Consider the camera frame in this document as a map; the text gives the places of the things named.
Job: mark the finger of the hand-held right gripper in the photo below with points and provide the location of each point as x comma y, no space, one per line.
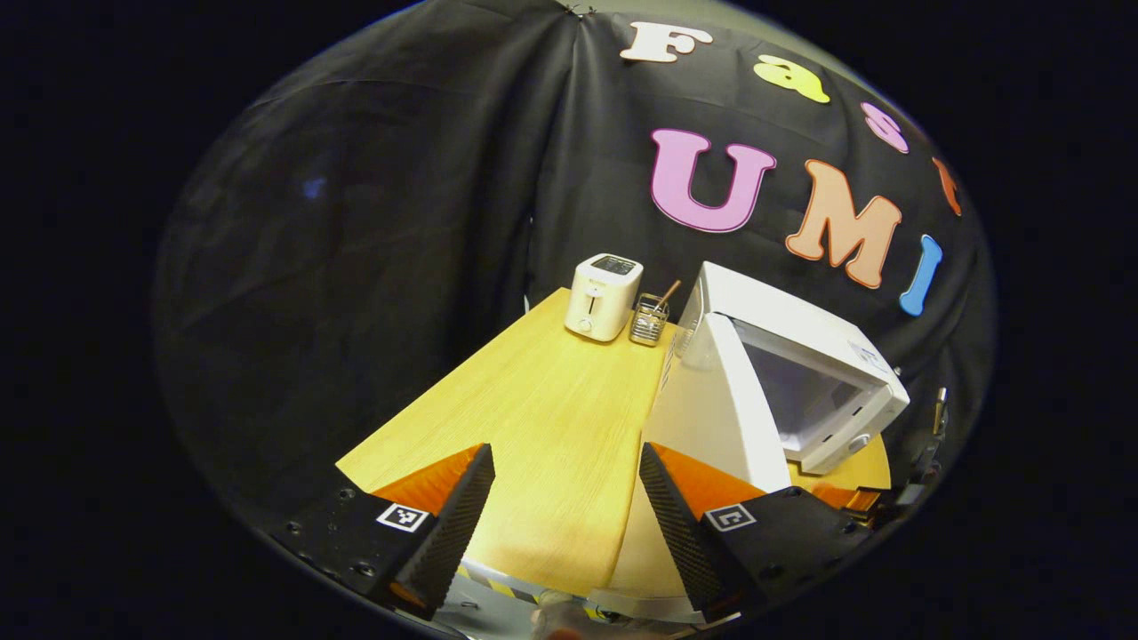
845,498

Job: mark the metal mesh utensil holder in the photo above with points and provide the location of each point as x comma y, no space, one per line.
648,324

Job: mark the wooden stick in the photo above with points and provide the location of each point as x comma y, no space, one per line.
668,295

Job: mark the black backdrop cloth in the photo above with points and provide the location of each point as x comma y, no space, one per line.
356,267

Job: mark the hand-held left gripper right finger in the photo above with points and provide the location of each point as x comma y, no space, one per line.
680,524

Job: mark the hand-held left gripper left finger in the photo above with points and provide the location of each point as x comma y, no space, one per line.
453,520

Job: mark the white microwave oven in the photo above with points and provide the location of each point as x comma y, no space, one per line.
729,409

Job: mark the white toaster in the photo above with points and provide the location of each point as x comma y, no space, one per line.
600,302

